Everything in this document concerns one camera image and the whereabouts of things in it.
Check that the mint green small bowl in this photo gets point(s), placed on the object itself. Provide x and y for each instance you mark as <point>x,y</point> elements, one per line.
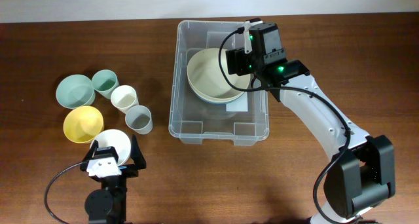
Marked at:
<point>75,91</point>

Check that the yellow small bowl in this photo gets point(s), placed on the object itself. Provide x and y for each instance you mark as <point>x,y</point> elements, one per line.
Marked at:
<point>83,124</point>

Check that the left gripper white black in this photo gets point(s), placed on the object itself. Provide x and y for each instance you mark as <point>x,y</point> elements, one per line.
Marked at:
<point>132,169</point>

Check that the cream white cup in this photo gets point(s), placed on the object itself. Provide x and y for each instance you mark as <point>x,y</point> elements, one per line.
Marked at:
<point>124,97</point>

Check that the beige large bowl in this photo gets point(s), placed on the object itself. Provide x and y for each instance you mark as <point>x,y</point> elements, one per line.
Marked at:
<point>206,78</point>

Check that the dark blue large bowl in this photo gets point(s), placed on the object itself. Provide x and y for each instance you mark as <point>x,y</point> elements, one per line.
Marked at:
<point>209,101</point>

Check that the clear plastic storage container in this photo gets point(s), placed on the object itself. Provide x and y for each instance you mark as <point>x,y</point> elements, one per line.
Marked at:
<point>193,120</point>

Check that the white small bowl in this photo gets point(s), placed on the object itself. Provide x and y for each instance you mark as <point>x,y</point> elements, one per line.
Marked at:
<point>117,139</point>

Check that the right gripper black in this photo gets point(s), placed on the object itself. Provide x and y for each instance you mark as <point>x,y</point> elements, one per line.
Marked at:
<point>236,57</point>

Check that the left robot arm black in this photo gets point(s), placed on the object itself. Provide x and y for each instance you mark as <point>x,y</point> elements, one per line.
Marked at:
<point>108,204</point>

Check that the mint green cup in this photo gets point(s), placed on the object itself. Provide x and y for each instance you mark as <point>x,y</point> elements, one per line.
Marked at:
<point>104,82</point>

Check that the grey cup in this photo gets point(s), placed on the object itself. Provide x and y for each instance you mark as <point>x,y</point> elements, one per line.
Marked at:
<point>139,119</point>

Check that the white label in container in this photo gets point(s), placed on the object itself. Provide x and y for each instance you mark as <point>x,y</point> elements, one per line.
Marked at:
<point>238,105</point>

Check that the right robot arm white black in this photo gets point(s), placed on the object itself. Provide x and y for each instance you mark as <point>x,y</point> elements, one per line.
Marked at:
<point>360,174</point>

